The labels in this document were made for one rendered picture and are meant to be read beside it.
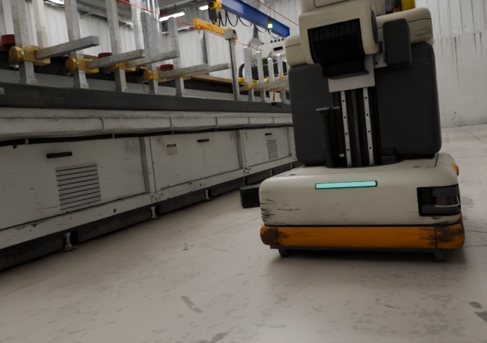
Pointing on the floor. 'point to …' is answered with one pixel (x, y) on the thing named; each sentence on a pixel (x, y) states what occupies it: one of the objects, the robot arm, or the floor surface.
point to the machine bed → (122, 170)
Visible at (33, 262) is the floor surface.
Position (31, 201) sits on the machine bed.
